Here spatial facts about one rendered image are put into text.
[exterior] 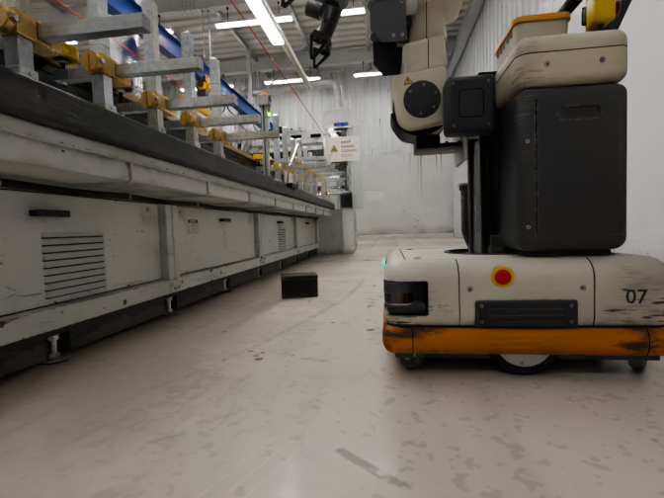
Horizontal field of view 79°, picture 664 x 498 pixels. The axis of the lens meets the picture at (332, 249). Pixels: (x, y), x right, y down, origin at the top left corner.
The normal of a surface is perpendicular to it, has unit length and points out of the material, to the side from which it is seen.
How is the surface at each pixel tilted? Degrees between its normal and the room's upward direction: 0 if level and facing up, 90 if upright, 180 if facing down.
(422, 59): 90
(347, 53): 90
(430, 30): 90
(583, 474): 0
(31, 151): 90
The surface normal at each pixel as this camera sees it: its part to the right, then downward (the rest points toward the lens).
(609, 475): -0.04, -1.00
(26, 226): 0.99, -0.02
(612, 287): -0.14, 0.06
